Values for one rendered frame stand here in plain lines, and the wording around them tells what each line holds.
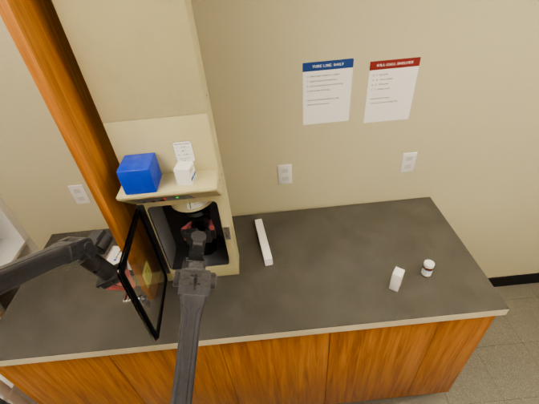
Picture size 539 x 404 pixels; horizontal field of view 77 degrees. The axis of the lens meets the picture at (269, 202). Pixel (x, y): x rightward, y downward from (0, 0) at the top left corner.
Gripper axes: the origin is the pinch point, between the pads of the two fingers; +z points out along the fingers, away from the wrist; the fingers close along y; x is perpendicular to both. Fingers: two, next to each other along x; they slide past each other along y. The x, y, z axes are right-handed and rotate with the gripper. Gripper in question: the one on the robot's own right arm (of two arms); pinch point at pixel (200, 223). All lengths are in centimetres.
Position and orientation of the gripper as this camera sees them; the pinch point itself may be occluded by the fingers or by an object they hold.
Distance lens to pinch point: 148.5
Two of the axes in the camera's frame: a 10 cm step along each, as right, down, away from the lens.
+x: 0.7, 7.6, 6.5
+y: -10.0, 1.0, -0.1
